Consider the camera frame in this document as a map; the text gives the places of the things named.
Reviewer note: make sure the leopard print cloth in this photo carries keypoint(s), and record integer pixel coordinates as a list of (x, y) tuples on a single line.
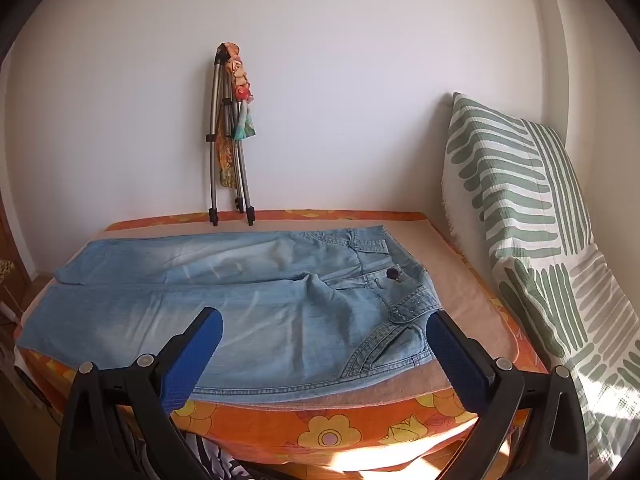
[(6, 271)]

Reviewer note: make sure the beige blanket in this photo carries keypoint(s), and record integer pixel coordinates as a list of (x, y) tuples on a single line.
[(465, 310)]

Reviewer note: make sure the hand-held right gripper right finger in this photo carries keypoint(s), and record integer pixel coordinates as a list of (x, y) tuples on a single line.
[(457, 360)]

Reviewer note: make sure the orange floral bed sheet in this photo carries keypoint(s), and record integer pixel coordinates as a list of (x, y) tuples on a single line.
[(320, 425)]

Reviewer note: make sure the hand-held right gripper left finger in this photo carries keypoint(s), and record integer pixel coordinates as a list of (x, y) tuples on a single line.
[(192, 355)]

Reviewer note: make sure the colourful patterned scarf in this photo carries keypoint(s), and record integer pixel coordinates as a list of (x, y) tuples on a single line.
[(240, 105)]

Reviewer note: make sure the folded metal stand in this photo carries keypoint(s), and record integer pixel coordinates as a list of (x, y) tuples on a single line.
[(227, 150)]

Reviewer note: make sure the green striped white cushion cover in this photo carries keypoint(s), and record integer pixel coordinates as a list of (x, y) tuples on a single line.
[(530, 240)]

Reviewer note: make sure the wooden door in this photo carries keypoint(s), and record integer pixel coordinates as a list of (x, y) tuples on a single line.
[(12, 265)]

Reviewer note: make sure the light blue denim pants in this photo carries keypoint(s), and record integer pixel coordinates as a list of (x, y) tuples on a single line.
[(200, 300)]

